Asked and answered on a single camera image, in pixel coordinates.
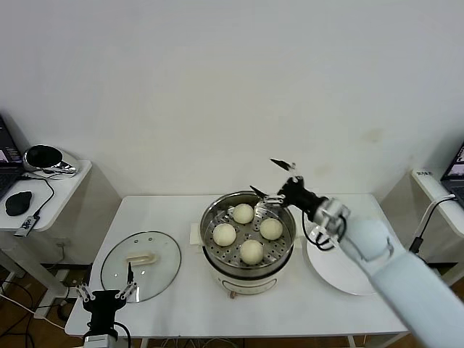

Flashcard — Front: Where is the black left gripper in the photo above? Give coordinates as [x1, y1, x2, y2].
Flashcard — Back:
[74, 261, 140, 331]

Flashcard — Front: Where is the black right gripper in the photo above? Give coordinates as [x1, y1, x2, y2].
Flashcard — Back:
[249, 157, 326, 215]

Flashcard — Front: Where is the white steamed baozi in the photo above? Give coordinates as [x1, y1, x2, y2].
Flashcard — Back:
[232, 203, 254, 225]
[260, 217, 283, 241]
[240, 239, 265, 265]
[212, 223, 237, 247]

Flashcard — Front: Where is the glass lid with cream handle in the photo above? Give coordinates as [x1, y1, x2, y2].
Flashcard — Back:
[100, 231, 181, 304]

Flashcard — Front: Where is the stainless steel steamer basket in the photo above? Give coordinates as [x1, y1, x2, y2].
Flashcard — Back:
[200, 191, 295, 277]

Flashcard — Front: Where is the white round plate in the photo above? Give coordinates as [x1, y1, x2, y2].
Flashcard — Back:
[305, 217, 381, 297]

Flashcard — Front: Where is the grey usb hub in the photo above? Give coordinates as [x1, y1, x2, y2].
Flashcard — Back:
[13, 214, 40, 239]

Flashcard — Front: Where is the white side table with mouse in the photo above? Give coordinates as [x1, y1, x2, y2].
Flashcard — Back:
[0, 159, 123, 304]

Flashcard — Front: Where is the black computer mouse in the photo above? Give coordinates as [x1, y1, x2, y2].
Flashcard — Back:
[4, 191, 33, 218]

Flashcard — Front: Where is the shiny chrome rounded device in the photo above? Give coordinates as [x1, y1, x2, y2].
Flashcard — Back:
[22, 144, 80, 178]

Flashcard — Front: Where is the white side table with label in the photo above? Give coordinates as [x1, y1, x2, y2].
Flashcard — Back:
[378, 168, 464, 316]

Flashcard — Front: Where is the black laptop with pink screen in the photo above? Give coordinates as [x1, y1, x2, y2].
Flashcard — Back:
[0, 114, 25, 200]

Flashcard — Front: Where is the black laptop with dark screen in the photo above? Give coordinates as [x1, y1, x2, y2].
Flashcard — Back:
[439, 141, 464, 210]

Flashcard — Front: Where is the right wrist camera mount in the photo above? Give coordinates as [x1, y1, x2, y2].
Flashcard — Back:
[319, 201, 349, 237]

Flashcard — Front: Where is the white floor cable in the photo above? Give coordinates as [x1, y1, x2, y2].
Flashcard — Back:
[0, 292, 67, 330]

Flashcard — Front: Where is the black floor cable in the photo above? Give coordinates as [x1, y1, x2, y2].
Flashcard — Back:
[0, 277, 68, 327]

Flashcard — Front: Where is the thin black desk cable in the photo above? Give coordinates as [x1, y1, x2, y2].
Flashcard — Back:
[20, 173, 56, 218]

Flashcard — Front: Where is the charger cable with black adapter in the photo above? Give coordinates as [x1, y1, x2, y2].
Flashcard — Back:
[407, 194, 457, 262]

